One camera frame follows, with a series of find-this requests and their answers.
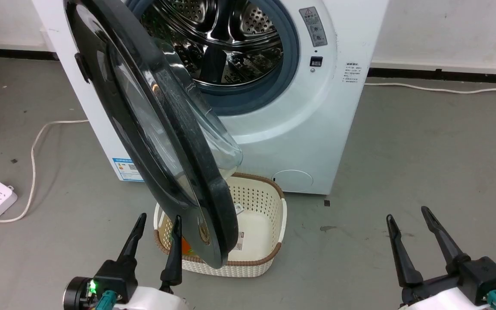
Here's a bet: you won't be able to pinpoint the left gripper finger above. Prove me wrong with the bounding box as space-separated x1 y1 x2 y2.
116 213 147 264
159 215 183 294

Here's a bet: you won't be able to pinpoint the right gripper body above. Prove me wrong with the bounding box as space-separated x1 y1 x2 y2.
398 256 496 310

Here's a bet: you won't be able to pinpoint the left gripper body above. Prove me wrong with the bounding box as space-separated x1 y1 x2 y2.
63 258 189 310

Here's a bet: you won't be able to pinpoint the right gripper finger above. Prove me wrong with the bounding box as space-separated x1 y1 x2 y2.
386 214 424 288
421 206 471 275

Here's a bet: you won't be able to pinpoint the black round glass washer door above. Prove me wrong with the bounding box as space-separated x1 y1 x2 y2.
64 0 244 270

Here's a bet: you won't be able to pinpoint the white front-load washing machine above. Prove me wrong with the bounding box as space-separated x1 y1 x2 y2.
31 0 390 195

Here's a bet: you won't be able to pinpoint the orange item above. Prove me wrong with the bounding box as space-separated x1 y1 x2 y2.
181 236 196 257

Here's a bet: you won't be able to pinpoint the cream woven laundry basket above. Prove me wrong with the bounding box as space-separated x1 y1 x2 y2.
153 172 288 278

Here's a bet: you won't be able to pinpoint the white power strip cable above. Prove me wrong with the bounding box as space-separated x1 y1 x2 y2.
0 119 90 223

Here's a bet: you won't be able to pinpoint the long white floor cable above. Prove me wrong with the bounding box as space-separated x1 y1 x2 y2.
364 82 496 94

